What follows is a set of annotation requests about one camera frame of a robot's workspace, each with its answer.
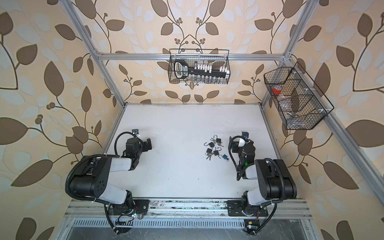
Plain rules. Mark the black tool set in basket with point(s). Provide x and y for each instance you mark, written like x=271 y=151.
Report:
x=200 y=72

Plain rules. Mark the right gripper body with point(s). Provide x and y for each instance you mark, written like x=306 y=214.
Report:
x=246 y=143

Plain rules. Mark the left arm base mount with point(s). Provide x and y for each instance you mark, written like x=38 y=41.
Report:
x=120 y=216

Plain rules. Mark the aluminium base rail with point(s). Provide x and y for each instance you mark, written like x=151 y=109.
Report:
x=164 y=213

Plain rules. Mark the red object in basket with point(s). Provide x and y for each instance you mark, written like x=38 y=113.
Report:
x=277 y=90

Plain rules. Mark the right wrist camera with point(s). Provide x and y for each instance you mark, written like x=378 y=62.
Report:
x=245 y=135

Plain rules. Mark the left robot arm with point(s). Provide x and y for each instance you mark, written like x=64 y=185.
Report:
x=89 y=179

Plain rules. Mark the side wire basket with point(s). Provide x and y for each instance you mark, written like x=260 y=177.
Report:
x=302 y=103

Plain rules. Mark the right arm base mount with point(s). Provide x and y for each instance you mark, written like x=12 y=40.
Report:
x=255 y=215

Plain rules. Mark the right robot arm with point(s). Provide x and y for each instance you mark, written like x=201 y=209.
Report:
x=274 y=181

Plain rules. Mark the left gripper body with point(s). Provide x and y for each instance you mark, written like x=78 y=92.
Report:
x=144 y=144

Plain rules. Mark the back wire basket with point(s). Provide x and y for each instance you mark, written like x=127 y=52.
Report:
x=215 y=57

